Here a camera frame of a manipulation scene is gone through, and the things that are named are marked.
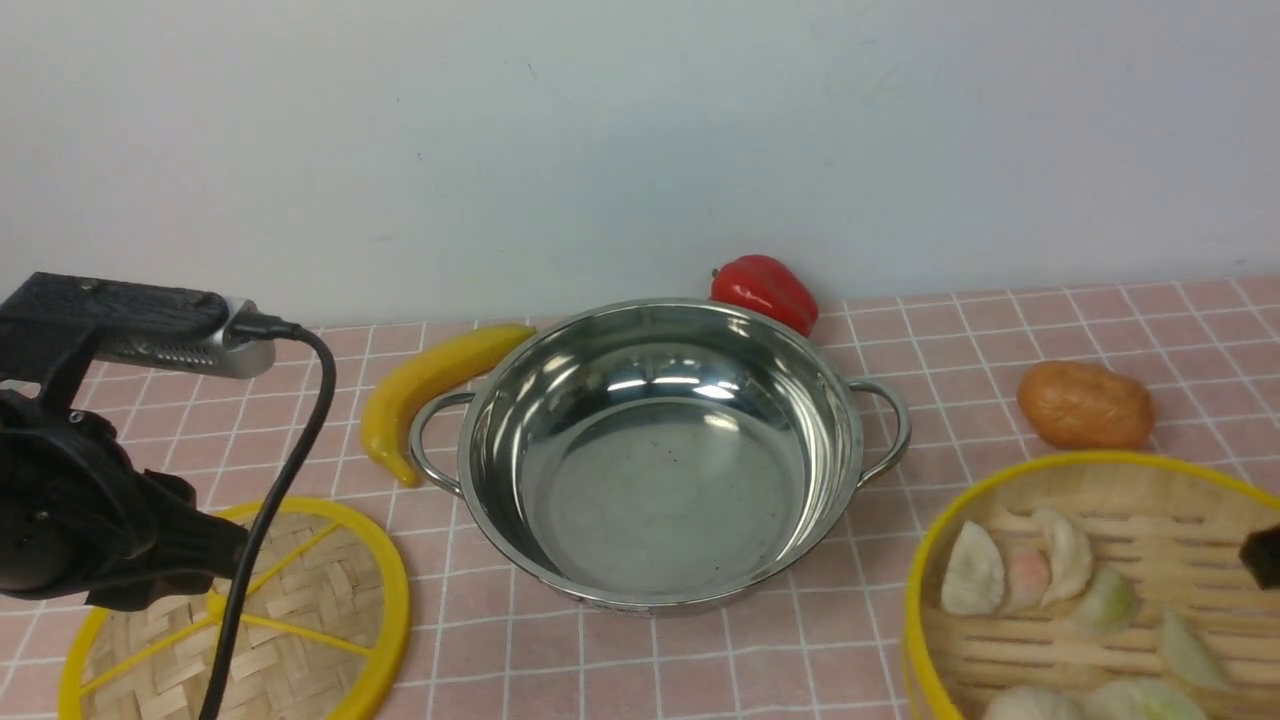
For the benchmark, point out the white dumpling left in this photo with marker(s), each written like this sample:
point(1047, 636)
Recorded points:
point(974, 582)

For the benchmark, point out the yellow bamboo steamer basket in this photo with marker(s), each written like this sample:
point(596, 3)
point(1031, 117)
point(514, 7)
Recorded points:
point(1172, 528)

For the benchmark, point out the red plastic bell pepper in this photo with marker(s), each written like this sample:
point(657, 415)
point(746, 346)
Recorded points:
point(766, 286)

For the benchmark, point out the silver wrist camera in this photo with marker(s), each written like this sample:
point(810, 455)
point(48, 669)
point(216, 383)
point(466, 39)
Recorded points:
point(162, 328)

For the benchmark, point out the yellow bamboo steamer lid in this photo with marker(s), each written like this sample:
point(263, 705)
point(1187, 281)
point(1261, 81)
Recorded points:
point(322, 635)

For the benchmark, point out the pale dumpling right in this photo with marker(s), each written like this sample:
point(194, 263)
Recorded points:
point(1188, 657)

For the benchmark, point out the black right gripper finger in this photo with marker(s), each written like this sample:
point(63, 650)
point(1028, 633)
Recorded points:
point(1260, 556)

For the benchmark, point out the orange brown potato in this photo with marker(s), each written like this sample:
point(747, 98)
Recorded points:
point(1085, 406)

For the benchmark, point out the white dumpling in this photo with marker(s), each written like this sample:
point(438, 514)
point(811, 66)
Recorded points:
point(1070, 555)
point(974, 582)

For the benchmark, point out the yellow plastic banana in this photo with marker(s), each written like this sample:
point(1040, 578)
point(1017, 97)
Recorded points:
point(385, 425)

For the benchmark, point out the pink shrimp dumpling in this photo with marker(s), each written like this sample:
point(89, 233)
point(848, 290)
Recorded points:
point(1028, 576)

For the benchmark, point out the pale green dumpling lower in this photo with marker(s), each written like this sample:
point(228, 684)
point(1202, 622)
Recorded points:
point(1140, 698)

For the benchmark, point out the stainless steel pot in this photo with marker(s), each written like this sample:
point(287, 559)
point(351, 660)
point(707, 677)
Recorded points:
point(660, 456)

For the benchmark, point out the white round bun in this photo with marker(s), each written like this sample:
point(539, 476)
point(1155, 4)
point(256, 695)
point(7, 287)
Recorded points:
point(1030, 702)

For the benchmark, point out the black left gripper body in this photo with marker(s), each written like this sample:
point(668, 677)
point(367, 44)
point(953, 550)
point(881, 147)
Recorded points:
point(78, 518)

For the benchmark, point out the white dumpling upper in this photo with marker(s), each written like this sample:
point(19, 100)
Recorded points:
point(1070, 555)

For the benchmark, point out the pale green dumpling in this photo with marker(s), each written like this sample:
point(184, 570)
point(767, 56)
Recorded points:
point(1110, 605)
point(1140, 698)

